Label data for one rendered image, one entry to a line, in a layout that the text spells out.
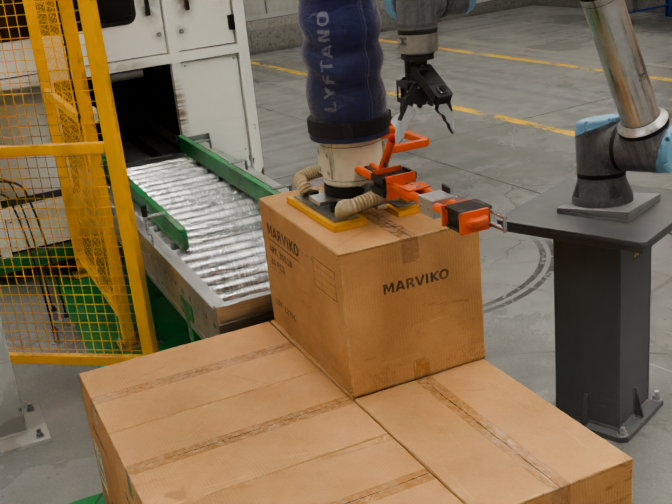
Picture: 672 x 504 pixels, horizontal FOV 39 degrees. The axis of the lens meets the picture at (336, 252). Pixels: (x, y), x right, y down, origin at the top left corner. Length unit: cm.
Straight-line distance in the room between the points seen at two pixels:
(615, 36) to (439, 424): 118
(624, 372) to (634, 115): 87
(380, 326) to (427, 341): 15
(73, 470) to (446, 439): 160
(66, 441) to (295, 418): 142
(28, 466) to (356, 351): 154
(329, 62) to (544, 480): 115
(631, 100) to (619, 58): 14
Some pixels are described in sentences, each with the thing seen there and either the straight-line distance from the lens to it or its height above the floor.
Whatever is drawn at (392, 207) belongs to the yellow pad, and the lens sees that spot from 259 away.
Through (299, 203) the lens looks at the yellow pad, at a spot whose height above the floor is 96.
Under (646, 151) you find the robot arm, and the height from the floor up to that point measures 98.
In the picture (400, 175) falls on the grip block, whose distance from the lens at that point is 239.
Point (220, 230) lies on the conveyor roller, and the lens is 394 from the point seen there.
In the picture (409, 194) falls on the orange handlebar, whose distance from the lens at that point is 230.
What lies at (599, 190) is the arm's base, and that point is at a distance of 309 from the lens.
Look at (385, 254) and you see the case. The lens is 239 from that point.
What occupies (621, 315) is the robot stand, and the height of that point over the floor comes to 43.
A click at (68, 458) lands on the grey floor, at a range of 358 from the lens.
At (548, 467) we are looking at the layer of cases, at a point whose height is 54.
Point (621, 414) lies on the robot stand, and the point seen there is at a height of 7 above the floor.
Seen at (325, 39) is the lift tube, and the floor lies 143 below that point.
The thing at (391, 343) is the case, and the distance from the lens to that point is 249.
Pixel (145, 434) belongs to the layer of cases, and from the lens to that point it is 249.
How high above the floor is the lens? 176
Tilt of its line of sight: 20 degrees down
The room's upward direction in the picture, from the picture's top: 6 degrees counter-clockwise
